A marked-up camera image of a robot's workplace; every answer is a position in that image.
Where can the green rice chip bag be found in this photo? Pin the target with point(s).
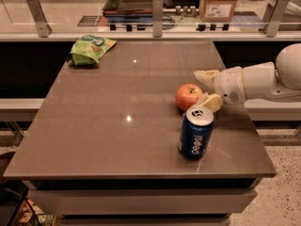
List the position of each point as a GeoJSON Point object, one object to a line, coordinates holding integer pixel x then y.
{"type": "Point", "coordinates": [89, 49]}

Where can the red apple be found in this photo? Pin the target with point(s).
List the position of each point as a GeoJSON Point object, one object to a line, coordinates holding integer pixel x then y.
{"type": "Point", "coordinates": [187, 95]}

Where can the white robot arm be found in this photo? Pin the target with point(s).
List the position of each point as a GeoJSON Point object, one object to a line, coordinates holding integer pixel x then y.
{"type": "Point", "coordinates": [278, 81]}

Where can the brown cardboard box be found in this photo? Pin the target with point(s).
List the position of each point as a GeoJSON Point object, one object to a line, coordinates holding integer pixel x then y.
{"type": "Point", "coordinates": [217, 10]}

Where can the grey table drawer unit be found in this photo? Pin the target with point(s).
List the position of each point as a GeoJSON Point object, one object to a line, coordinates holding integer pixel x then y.
{"type": "Point", "coordinates": [144, 207]}

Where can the middle metal glass bracket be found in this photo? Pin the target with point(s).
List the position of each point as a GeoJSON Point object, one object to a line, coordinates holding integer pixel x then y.
{"type": "Point", "coordinates": [157, 18]}

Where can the blue Pepsi can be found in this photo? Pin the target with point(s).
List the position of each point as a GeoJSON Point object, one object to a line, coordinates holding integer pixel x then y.
{"type": "Point", "coordinates": [197, 127]}

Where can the left metal glass bracket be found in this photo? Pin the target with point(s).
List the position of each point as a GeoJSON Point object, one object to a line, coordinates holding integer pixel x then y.
{"type": "Point", "coordinates": [43, 28]}

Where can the orange and black tray stack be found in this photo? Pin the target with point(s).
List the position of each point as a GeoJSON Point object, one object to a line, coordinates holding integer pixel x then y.
{"type": "Point", "coordinates": [118, 7]}

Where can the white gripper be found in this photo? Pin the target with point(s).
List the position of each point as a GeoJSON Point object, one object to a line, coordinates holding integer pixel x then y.
{"type": "Point", "coordinates": [229, 85]}

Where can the glass barrier panel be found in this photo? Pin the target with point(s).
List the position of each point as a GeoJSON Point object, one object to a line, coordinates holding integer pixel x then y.
{"type": "Point", "coordinates": [66, 16]}

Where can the metal glass bracket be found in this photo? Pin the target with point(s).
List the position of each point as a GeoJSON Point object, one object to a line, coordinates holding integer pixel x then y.
{"type": "Point", "coordinates": [272, 17]}
{"type": "Point", "coordinates": [43, 28]}
{"type": "Point", "coordinates": [157, 18]}

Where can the right metal glass bracket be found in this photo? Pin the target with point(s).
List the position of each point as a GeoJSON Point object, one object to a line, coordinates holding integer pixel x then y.
{"type": "Point", "coordinates": [272, 17]}

